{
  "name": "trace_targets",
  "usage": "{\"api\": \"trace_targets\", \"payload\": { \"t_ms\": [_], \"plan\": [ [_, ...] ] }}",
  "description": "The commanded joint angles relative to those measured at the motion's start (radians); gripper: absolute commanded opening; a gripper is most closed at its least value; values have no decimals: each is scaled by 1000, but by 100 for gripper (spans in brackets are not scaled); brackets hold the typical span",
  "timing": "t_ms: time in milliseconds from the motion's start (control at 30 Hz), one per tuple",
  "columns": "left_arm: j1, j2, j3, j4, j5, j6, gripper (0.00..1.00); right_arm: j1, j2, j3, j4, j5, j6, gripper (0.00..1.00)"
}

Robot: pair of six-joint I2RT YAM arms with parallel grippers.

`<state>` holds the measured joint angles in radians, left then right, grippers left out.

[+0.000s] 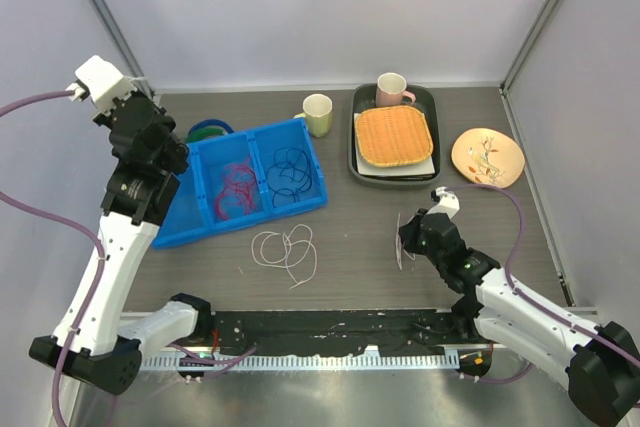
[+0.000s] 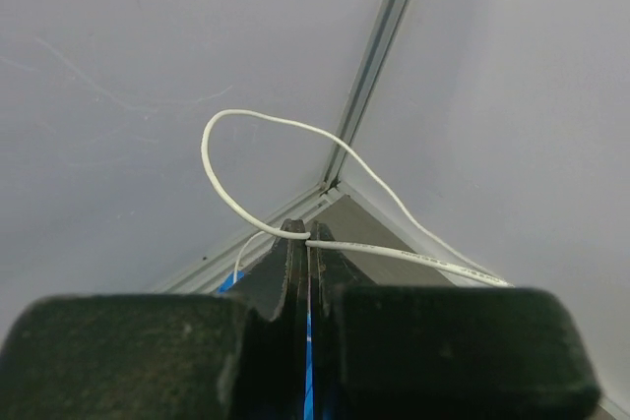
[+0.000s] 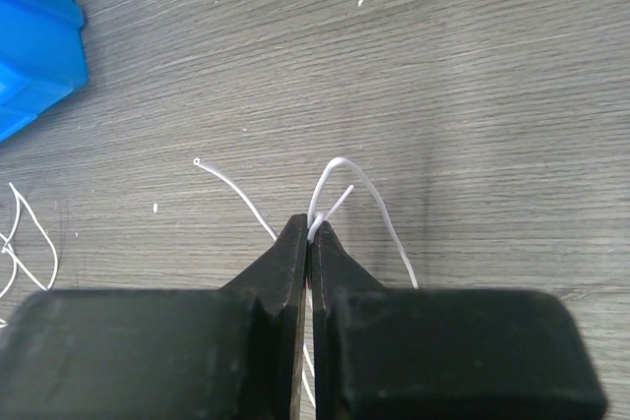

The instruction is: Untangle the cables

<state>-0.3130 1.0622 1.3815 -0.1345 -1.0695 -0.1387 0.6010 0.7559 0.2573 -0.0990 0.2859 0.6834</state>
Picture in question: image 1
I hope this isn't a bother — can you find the woven orange basket tray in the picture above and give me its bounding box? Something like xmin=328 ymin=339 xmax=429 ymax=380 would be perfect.
xmin=354 ymin=105 xmax=434 ymax=168

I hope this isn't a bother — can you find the dark grey serving tray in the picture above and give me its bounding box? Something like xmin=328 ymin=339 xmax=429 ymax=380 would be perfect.
xmin=348 ymin=83 xmax=442 ymax=189

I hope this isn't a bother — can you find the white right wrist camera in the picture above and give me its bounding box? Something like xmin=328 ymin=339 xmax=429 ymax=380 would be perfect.
xmin=428 ymin=187 xmax=460 ymax=219

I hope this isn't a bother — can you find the white slotted cable duct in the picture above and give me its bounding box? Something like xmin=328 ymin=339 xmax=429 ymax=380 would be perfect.
xmin=140 ymin=349 xmax=459 ymax=372

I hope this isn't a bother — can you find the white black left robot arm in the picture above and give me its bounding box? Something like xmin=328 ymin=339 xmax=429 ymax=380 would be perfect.
xmin=29 ymin=93 xmax=213 ymax=395

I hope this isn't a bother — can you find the light green ceramic mug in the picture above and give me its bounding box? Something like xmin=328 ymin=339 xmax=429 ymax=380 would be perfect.
xmin=295 ymin=93 xmax=333 ymax=138

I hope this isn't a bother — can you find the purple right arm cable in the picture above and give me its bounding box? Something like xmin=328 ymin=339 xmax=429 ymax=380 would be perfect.
xmin=444 ymin=184 xmax=640 ymax=368

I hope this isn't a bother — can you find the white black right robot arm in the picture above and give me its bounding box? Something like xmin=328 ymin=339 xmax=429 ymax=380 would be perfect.
xmin=398 ymin=210 xmax=639 ymax=426

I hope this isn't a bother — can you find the blue plastic compartment bin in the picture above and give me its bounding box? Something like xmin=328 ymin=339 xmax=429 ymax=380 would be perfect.
xmin=152 ymin=119 xmax=328 ymax=250

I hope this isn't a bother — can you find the white square plate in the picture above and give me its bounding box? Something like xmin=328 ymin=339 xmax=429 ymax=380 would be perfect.
xmin=354 ymin=135 xmax=435 ymax=178

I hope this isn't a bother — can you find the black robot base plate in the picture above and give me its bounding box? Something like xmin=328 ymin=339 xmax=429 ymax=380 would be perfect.
xmin=155 ymin=308 xmax=513 ymax=356

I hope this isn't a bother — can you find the blue green cable coil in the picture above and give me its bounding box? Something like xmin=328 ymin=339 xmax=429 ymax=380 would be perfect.
xmin=186 ymin=117 xmax=234 ymax=143

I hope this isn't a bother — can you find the pink ceramic mug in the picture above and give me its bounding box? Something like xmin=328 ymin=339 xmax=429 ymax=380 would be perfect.
xmin=375 ymin=72 xmax=416 ymax=107

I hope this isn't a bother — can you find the white thin cable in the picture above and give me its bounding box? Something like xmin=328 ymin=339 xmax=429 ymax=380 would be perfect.
xmin=250 ymin=211 xmax=416 ymax=291

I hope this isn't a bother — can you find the blue thin cable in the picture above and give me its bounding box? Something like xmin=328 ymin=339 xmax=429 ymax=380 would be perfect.
xmin=264 ymin=146 xmax=321 ymax=208

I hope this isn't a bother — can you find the beige plate with bird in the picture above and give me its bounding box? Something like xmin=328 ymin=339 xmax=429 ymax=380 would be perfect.
xmin=451 ymin=128 xmax=526 ymax=188

